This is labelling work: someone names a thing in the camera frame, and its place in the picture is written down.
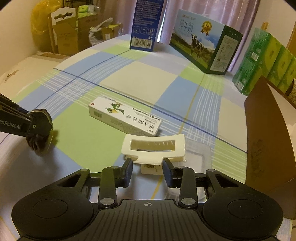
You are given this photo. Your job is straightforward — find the green cow milk carton box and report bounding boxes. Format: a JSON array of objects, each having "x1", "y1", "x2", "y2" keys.
[{"x1": 170, "y1": 9, "x2": 243, "y2": 75}]

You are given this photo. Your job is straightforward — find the blue milk carton box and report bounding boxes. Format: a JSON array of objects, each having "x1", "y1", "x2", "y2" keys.
[{"x1": 130, "y1": 0, "x2": 165, "y2": 52}]

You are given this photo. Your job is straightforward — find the clear plastic case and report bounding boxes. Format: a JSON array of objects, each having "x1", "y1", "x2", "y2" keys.
[{"x1": 165, "y1": 139, "x2": 212, "y2": 204}]

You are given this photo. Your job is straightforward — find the black round object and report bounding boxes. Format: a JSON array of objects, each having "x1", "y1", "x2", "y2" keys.
[{"x1": 26, "y1": 108, "x2": 53, "y2": 154}]

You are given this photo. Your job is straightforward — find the checkered bed sheet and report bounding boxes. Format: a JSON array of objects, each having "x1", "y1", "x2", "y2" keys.
[{"x1": 1, "y1": 35, "x2": 247, "y2": 240}]

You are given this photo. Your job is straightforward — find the yellow plastic bag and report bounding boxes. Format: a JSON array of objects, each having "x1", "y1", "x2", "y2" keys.
[{"x1": 31, "y1": 0, "x2": 63, "y2": 52}]

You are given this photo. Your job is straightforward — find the green tissue pack bundle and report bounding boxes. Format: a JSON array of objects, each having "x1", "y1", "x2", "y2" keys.
[{"x1": 233, "y1": 28, "x2": 295, "y2": 96}]

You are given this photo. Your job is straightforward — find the brown and white cardboard box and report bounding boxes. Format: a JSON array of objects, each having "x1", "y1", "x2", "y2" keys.
[{"x1": 244, "y1": 76, "x2": 295, "y2": 219}]

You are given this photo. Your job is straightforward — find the white hair claw clip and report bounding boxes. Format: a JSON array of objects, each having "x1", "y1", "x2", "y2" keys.
[{"x1": 121, "y1": 134, "x2": 186, "y2": 175}]

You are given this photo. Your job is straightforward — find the white ointment box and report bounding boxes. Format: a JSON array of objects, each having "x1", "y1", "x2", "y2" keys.
[{"x1": 88, "y1": 95, "x2": 162, "y2": 137}]

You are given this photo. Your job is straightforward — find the stacked cardboard boxes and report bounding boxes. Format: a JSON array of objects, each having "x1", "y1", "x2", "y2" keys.
[{"x1": 48, "y1": 1, "x2": 123, "y2": 56}]

